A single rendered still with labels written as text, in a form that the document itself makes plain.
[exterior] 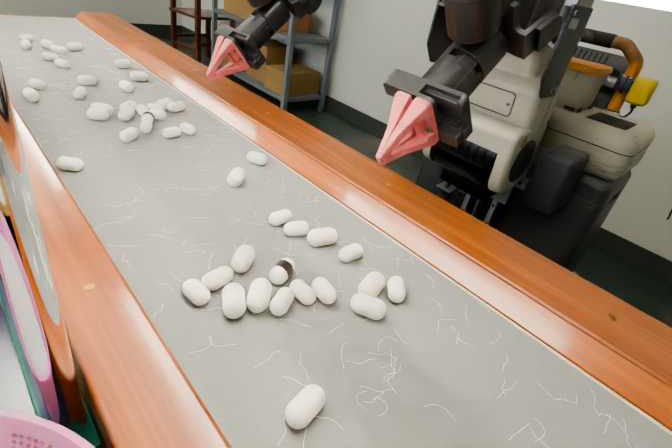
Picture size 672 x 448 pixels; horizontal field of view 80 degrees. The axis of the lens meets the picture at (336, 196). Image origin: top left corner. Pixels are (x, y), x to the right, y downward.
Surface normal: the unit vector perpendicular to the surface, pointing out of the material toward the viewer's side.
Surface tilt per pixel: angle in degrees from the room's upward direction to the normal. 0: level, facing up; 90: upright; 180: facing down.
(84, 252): 0
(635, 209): 90
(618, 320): 0
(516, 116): 98
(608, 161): 90
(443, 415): 0
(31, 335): 90
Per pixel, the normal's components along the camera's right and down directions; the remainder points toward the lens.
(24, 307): 0.29, 0.52
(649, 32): -0.72, 0.23
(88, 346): 0.17, -0.86
